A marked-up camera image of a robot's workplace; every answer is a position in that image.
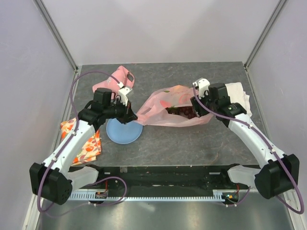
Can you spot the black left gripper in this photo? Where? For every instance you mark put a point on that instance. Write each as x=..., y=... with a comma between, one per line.
x=128, y=114

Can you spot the white slotted cable duct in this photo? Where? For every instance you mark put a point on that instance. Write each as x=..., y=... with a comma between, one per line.
x=96, y=195

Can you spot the blue plastic bowl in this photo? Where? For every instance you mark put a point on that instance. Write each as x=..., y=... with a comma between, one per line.
x=123, y=133

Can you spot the aluminium frame post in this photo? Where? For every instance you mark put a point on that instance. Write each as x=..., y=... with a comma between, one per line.
x=55, y=32
x=265, y=32

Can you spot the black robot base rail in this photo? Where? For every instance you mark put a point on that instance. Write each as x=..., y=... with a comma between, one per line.
x=202, y=177

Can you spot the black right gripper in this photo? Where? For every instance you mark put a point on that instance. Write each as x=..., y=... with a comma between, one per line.
x=196, y=103

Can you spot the fake purple grapes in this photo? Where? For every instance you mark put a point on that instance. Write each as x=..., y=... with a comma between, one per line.
x=185, y=111

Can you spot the pink plastic bag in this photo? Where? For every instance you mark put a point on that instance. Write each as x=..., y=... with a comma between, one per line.
x=154, y=110

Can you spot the aluminium frame post left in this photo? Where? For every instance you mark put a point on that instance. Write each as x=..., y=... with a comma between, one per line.
x=55, y=32

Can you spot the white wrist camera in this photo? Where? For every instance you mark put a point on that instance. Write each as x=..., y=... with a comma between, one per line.
x=203, y=85
x=124, y=92

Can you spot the aluminium frame post right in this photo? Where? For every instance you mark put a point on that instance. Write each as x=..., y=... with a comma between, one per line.
x=265, y=32

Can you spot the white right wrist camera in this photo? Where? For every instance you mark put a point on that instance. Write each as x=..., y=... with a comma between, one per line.
x=203, y=85

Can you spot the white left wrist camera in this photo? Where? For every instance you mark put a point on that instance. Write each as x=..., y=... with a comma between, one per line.
x=124, y=92

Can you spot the white folded towel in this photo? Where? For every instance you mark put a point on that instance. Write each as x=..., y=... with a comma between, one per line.
x=238, y=95

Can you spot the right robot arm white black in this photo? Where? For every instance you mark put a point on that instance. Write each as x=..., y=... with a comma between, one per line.
x=277, y=172

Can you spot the pink baseball cap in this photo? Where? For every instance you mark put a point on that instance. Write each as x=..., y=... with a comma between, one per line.
x=121, y=77

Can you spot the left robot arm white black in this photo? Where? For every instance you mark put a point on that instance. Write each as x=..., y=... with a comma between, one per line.
x=52, y=179

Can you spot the floral orange folded cloth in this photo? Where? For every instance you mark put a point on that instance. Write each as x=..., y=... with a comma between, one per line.
x=89, y=151

